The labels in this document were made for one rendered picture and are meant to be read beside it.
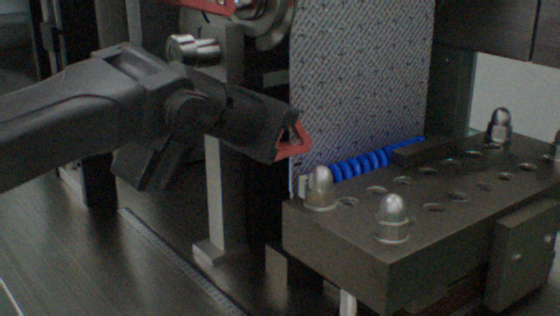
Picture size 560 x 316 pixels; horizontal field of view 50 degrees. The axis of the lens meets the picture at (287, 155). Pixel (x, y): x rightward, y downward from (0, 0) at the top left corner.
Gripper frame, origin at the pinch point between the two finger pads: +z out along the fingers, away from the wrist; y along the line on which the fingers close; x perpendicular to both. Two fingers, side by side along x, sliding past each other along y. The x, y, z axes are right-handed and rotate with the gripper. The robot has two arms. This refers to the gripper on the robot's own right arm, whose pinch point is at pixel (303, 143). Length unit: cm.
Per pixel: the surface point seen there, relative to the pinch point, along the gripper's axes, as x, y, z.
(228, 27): 8.8, -7.2, -11.2
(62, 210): -24.5, -34.6, -8.0
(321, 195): -4.1, 8.2, -2.5
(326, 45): 11.3, 0.3, -3.0
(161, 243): -20.7, -16.4, -1.6
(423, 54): 16.8, 0.3, 13.5
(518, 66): 80, -131, 257
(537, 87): 72, -117, 262
